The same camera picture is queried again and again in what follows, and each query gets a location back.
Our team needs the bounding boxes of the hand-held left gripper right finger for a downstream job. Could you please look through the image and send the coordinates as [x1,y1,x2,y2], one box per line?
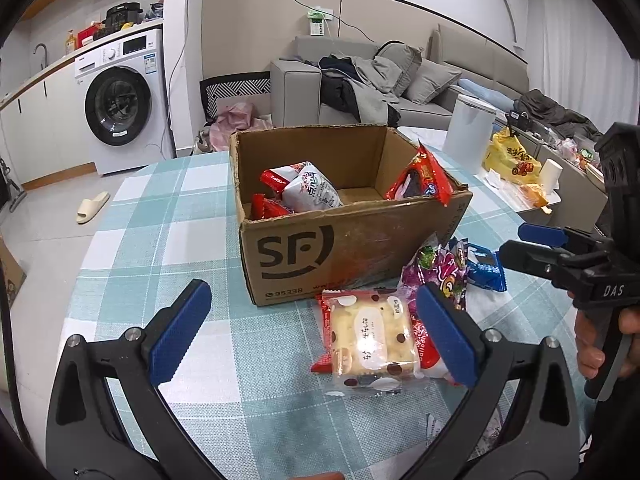
[400,282,581,480]

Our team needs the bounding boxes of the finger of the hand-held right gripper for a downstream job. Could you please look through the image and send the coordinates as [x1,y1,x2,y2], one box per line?
[499,239,577,282]
[517,222,602,251]

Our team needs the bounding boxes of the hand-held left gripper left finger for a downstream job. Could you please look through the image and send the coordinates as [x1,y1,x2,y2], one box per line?
[46,279,221,480]

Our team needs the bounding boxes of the white packet with red print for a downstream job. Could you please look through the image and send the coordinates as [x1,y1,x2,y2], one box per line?
[407,305,466,386]

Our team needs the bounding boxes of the dark blue snack packet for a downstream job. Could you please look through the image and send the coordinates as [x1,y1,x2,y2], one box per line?
[460,240,507,292]

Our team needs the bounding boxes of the purple snack packet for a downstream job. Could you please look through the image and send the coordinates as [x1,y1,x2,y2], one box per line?
[401,232,471,311]

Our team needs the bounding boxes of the clear brown-dotted biscuit packet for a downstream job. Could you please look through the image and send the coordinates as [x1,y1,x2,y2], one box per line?
[320,289,421,396]

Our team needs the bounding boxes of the brown cardboard box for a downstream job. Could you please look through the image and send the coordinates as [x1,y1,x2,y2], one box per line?
[229,124,473,307]

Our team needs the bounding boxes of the large red packet blue label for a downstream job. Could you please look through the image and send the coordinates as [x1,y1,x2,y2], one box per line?
[384,142,454,207]

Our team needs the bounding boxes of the red and white snack packet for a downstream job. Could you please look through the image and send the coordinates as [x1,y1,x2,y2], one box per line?
[250,193,291,221]

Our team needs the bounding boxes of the white snack packet red ends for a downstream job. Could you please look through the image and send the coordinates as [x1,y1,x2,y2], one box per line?
[260,161,343,212]

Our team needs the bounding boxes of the person's right hand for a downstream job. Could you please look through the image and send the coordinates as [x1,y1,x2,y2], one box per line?
[574,305,640,380]

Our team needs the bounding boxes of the orange food wrapper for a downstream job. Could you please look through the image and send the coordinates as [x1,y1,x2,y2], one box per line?
[520,182,551,213]

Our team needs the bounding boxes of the white paper roll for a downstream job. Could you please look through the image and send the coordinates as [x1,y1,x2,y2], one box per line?
[539,158,565,193]

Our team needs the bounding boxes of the yellow plastic bag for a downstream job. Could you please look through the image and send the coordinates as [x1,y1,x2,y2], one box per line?
[482,127,543,186]

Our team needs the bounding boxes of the white crinkled snack packet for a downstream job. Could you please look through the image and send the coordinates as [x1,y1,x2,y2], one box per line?
[426,405,506,453]

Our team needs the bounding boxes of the dark jacket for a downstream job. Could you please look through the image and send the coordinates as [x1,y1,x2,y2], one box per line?
[515,89,606,143]

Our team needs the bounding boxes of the white waste bin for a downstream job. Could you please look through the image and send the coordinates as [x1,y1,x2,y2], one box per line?
[442,95,497,161]

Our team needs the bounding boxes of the beige slipper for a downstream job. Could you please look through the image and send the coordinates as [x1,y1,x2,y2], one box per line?
[76,191,111,224]

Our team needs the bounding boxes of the light blue blanket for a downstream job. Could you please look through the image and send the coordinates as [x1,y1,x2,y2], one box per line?
[457,78,516,111]

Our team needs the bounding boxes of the white washing machine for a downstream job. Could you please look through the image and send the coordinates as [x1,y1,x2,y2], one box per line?
[74,28,176,177]

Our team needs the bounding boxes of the printed cardboard box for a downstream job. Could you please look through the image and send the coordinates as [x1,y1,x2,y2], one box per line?
[0,237,27,306]

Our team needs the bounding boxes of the grey cushion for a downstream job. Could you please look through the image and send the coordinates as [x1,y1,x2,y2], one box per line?
[377,42,423,98]
[405,60,463,106]

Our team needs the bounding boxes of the white curtain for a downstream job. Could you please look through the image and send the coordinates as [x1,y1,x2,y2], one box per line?
[527,0,640,126]

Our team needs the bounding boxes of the pink cloth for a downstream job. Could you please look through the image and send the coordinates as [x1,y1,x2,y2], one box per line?
[207,101,275,153]

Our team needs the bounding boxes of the grey floor mop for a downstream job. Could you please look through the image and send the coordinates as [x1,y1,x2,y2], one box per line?
[0,157,27,211]

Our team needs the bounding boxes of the grey garment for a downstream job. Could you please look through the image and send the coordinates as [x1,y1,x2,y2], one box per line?
[350,55,401,111]

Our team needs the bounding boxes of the white kitchen cabinet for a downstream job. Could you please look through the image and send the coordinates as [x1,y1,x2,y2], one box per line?
[0,60,98,191]

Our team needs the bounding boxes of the black garment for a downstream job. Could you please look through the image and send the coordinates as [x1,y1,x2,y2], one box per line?
[319,56,401,123]

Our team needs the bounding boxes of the grey sofa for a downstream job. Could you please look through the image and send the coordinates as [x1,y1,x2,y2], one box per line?
[270,24,531,133]

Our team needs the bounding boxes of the black pressure cooker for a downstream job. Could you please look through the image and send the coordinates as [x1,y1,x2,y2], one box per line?
[105,2,143,31]

